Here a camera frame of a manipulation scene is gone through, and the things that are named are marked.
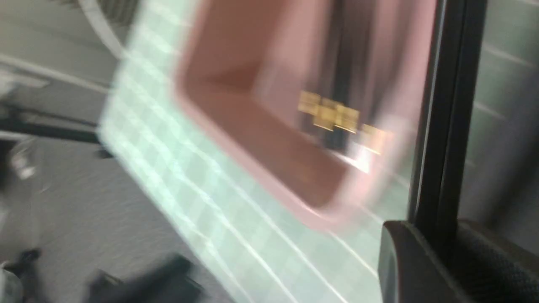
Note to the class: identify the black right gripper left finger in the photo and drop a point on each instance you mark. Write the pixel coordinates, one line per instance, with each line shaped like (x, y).
(410, 271)

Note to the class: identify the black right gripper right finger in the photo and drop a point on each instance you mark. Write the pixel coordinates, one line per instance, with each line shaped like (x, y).
(483, 267)

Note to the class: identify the black chopstick gold band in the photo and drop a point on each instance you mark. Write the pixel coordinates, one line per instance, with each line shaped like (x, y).
(336, 73)
(468, 48)
(435, 114)
(370, 25)

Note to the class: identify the pink plastic tray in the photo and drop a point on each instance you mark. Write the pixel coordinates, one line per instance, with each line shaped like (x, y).
(249, 79)

